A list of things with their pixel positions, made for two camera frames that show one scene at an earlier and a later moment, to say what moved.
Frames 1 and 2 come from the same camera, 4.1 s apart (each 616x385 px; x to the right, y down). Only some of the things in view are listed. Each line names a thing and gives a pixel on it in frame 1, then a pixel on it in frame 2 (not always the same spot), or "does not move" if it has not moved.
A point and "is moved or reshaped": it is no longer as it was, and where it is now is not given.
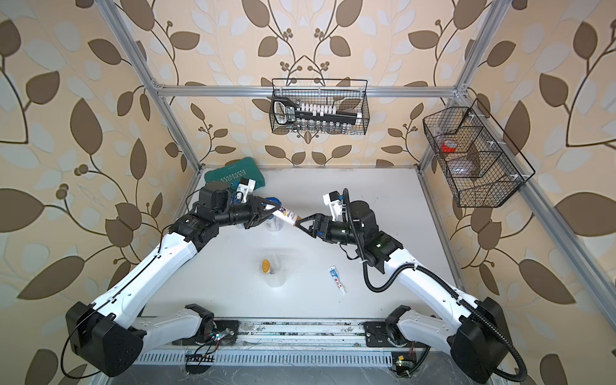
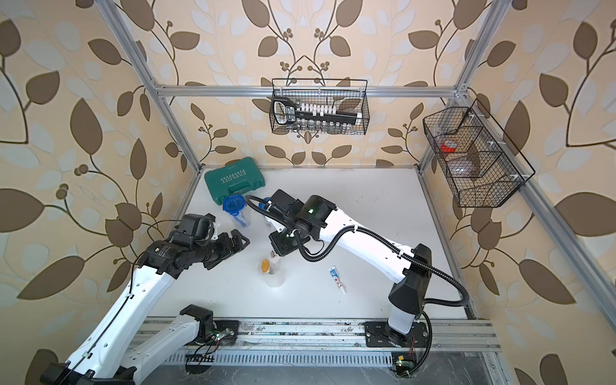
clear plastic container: x=271 y=266 does not move
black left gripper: x=254 y=207 → x=227 y=249
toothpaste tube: x=334 y=273 does not move
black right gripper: x=314 y=229 → x=279 y=245
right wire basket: x=481 y=163 does not move
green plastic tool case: x=234 y=172 does not move
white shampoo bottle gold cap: x=265 y=266 does not move
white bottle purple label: x=287 y=216 is moved or reshaped
